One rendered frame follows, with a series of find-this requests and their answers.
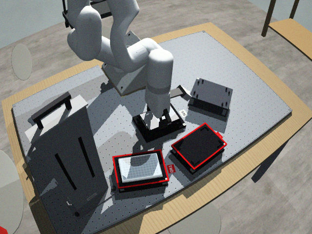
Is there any black rectangular nest with red border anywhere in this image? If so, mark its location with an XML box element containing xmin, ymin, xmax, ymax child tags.
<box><xmin>170</xmin><ymin>122</ymin><xmax>227</xmax><ymax>175</ymax></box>
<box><xmin>112</xmin><ymin>149</ymin><xmax>169</xmax><ymax>193</ymax></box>

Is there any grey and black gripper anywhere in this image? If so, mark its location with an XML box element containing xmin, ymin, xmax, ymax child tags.
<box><xmin>145</xmin><ymin>85</ymin><xmax>172</xmax><ymax>130</ymax></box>

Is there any white microplate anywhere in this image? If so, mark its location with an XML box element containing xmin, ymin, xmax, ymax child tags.
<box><xmin>118</xmin><ymin>153</ymin><xmax>163</xmax><ymax>183</ymax></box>

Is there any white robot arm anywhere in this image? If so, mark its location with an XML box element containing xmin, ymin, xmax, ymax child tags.
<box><xmin>67</xmin><ymin>0</ymin><xmax>192</xmax><ymax>101</ymax></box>

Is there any dark grey rectangular nest with corner posts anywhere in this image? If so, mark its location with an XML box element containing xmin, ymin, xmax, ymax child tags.
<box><xmin>188</xmin><ymin>77</ymin><xmax>233</xmax><ymax>117</ymax></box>

